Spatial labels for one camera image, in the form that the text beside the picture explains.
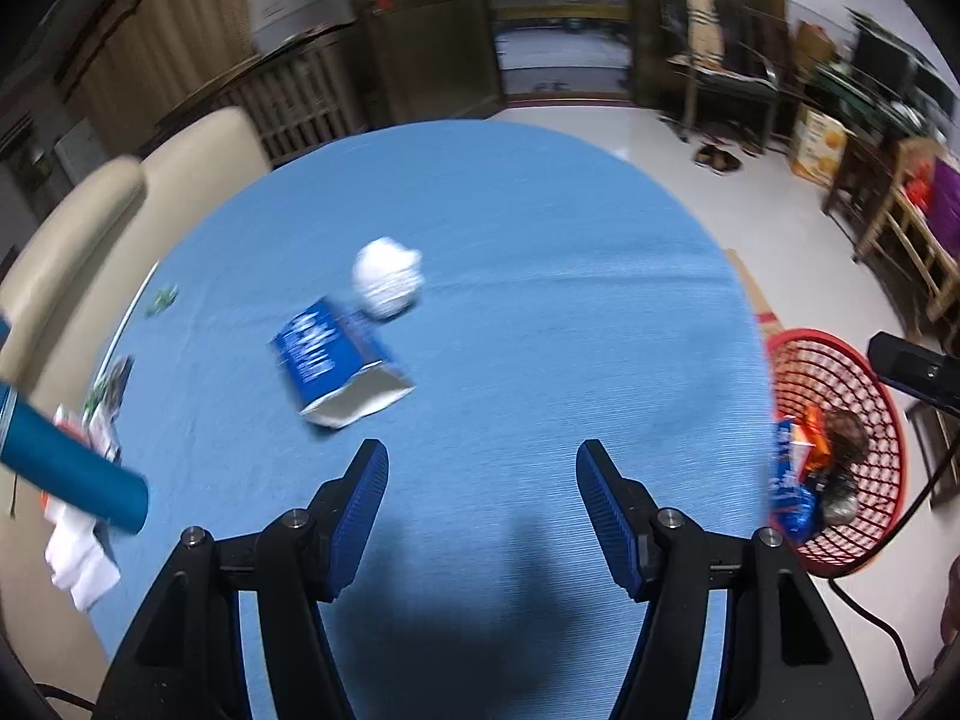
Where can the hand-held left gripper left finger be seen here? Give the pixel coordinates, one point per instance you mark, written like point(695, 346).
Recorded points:
point(360, 517)

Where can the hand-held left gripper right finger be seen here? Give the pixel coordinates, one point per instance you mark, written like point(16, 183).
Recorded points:
point(611, 525)

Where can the orange plastic bag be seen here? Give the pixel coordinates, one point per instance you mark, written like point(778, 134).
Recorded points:
point(814, 431)

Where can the blue carton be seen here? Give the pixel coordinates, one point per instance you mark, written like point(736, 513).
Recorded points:
point(322, 349)

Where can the red mesh basket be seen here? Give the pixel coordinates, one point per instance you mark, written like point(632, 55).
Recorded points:
point(821, 559)

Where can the white paper ball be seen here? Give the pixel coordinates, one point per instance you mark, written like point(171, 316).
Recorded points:
point(386, 277)

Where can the wooden chair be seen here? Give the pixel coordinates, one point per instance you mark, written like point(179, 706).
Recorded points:
point(911, 240)

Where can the blue plastic bag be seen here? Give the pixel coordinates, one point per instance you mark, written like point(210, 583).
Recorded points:
point(791, 487)

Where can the purple cloth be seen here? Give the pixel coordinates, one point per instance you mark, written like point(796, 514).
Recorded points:
point(946, 187)

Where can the person's dark red clothing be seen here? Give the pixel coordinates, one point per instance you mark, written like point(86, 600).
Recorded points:
point(952, 600)

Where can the orange printed cardboard box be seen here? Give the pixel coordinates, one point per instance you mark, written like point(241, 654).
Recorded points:
point(821, 146)

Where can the blue tablecloth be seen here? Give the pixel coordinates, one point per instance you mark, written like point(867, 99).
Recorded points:
point(525, 277)

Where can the dark snack packet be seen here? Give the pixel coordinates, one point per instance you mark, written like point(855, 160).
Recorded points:
point(112, 382)

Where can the brown slipper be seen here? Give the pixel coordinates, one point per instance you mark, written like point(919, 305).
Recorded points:
point(706, 155)
point(729, 161)

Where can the white tissue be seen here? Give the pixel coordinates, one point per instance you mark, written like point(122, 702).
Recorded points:
point(79, 570)

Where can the green wrapper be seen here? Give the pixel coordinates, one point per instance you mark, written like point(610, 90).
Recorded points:
point(161, 301)

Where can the blue thermos bottle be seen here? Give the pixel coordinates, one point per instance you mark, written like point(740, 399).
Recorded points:
point(67, 465)

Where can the white thin stick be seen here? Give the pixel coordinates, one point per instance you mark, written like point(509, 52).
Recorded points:
point(139, 300)

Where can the dark monitor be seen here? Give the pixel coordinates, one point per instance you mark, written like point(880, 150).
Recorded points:
point(889, 56)

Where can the white cabinet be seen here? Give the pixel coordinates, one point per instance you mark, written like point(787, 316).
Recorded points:
point(75, 154)

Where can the brown wooden door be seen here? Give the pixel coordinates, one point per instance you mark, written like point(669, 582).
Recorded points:
point(427, 52)

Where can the glass sliding door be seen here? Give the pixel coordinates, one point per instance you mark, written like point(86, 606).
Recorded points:
point(562, 52)

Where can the beige curtain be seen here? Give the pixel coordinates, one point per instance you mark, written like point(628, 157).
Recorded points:
point(165, 37)

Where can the wooden crib rail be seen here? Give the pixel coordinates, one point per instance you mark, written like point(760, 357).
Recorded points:
point(300, 112)

